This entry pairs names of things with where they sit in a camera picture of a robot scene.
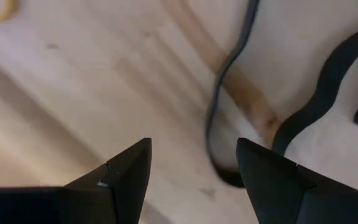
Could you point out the thin black rubber band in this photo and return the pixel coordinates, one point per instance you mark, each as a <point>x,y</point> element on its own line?
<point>211,109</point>

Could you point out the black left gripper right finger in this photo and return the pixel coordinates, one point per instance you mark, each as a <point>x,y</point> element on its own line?
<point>266,180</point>

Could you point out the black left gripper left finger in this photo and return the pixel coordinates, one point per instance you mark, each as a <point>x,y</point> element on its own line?
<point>129,180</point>

